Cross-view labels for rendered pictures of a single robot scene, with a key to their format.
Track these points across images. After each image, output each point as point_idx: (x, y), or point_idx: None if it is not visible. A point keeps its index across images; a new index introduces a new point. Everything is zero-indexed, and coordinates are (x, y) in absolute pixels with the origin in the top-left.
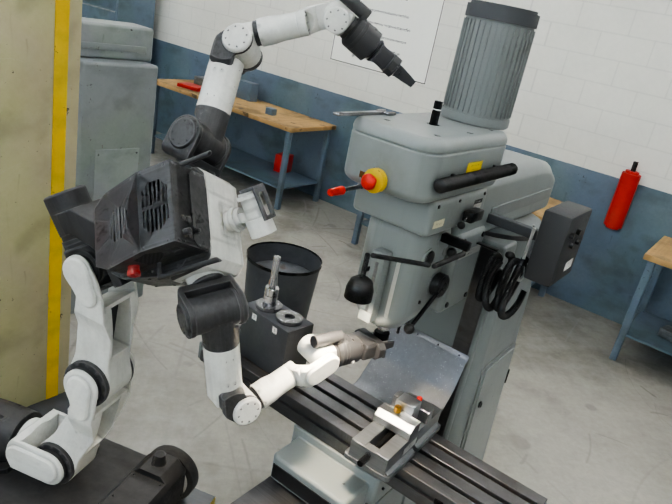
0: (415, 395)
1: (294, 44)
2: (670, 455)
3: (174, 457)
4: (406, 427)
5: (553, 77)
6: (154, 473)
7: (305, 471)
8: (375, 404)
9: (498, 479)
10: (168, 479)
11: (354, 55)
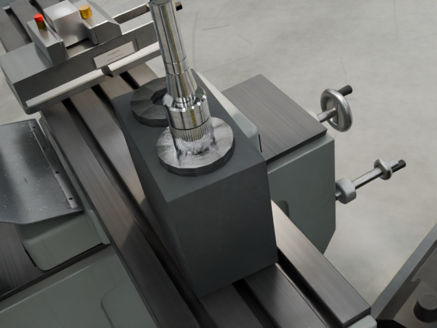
0: (8, 77)
1: None
2: None
3: (398, 321)
4: (93, 4)
5: None
6: (432, 288)
7: (223, 104)
8: (66, 119)
9: (13, 26)
10: (406, 288)
11: None
